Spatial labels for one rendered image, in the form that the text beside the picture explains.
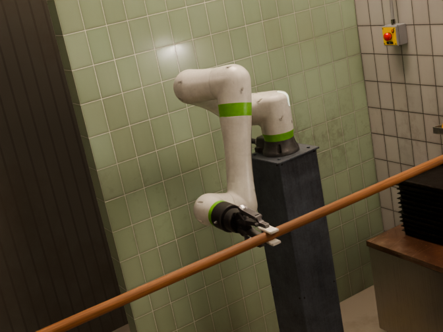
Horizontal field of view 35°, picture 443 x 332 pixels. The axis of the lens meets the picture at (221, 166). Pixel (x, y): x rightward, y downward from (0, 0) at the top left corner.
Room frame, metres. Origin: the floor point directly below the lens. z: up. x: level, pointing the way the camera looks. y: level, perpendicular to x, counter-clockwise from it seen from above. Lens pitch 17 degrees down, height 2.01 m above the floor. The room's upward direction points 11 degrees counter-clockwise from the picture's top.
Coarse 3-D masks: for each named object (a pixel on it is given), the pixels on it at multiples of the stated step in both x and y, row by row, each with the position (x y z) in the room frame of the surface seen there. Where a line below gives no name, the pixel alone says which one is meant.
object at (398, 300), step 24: (384, 240) 3.03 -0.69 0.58; (408, 240) 2.98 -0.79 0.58; (384, 264) 2.98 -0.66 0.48; (408, 264) 2.85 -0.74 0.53; (432, 264) 2.71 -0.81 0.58; (384, 288) 3.00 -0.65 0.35; (408, 288) 2.86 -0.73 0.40; (432, 288) 2.73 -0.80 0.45; (384, 312) 3.02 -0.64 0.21; (408, 312) 2.88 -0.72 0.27; (432, 312) 2.74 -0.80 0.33
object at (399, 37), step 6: (390, 24) 3.49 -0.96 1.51; (396, 24) 3.45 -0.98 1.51; (402, 24) 3.44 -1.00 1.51; (384, 30) 3.48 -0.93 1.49; (390, 30) 3.45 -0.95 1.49; (396, 30) 3.42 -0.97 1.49; (402, 30) 3.44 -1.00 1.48; (396, 36) 3.42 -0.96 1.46; (402, 36) 3.44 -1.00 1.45; (384, 42) 3.49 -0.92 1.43; (390, 42) 3.46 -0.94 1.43; (396, 42) 3.42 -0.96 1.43; (402, 42) 3.43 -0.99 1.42
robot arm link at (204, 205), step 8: (200, 200) 2.21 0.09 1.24; (208, 200) 2.19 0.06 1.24; (216, 200) 2.18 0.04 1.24; (224, 200) 2.19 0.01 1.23; (232, 200) 2.23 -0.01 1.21; (200, 208) 2.19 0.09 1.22; (208, 208) 2.16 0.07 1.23; (200, 216) 2.18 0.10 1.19; (208, 216) 2.15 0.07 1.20; (208, 224) 2.17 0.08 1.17
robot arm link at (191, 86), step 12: (180, 72) 2.47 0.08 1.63; (192, 72) 2.44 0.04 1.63; (204, 72) 2.41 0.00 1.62; (180, 84) 2.43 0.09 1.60; (192, 84) 2.41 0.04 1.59; (204, 84) 2.39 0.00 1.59; (180, 96) 2.43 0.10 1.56; (192, 96) 2.41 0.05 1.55; (204, 96) 2.40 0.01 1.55; (204, 108) 2.56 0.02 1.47; (216, 108) 2.58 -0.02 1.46
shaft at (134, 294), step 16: (432, 160) 2.25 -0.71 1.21; (400, 176) 2.17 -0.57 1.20; (368, 192) 2.10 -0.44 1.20; (320, 208) 2.02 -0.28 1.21; (336, 208) 2.03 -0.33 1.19; (288, 224) 1.95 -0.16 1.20; (304, 224) 1.97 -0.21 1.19; (256, 240) 1.88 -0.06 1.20; (208, 256) 1.82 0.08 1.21; (224, 256) 1.83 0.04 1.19; (176, 272) 1.76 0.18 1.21; (192, 272) 1.77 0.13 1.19; (144, 288) 1.71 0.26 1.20; (160, 288) 1.73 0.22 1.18; (112, 304) 1.66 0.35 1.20; (64, 320) 1.60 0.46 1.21; (80, 320) 1.61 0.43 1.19
